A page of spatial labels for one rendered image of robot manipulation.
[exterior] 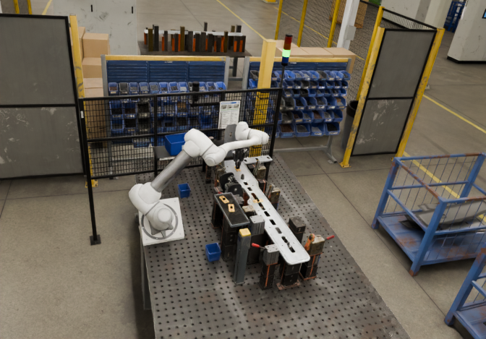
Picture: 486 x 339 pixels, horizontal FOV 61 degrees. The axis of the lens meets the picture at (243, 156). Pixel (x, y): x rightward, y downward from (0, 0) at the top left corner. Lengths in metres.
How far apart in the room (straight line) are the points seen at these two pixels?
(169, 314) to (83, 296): 1.29
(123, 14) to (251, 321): 7.61
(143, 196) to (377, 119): 3.90
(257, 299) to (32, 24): 3.28
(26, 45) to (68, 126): 0.94
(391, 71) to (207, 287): 3.92
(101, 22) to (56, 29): 4.94
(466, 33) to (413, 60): 7.57
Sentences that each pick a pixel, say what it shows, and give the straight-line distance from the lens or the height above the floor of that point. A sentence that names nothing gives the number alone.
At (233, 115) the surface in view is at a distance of 4.06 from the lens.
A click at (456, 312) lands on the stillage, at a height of 0.19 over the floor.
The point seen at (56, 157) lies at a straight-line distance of 5.16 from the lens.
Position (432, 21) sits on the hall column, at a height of 1.49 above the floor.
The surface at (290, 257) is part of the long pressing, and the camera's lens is 2.90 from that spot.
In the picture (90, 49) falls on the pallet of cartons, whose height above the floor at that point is 0.88.
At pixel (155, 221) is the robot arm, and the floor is 0.98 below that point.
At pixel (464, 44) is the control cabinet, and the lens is 13.52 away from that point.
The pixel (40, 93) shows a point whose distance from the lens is 4.81.
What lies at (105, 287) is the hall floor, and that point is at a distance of 4.04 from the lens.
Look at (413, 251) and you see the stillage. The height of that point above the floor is 0.17.
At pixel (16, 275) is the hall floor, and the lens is 4.34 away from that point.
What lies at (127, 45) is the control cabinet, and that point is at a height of 0.34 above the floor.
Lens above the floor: 2.95
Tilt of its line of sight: 30 degrees down
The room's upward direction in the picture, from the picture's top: 7 degrees clockwise
